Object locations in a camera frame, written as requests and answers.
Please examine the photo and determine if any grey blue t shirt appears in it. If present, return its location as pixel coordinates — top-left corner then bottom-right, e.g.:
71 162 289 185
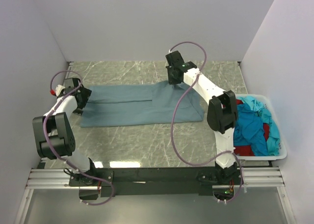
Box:
80 81 204 128

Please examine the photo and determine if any bright blue t shirt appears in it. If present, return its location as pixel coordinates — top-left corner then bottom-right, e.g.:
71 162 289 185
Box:
233 95 281 157

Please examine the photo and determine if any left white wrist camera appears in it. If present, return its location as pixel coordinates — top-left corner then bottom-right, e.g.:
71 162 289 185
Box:
50 84 65 97

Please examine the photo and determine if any aluminium frame rail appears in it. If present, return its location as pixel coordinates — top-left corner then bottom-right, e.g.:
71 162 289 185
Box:
26 167 285 190

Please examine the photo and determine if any white plastic laundry basket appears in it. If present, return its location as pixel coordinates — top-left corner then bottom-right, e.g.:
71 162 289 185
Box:
233 93 288 161

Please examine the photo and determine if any red t shirt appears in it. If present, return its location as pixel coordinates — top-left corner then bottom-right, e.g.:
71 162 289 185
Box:
234 100 269 156

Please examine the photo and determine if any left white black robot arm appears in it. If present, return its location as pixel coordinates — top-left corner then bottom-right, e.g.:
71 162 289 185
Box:
32 78 98 186

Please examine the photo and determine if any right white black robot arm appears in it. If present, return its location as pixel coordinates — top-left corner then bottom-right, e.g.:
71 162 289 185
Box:
166 51 238 184

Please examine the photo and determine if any black base crossbar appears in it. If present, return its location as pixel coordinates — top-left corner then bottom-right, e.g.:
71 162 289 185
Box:
69 167 241 197

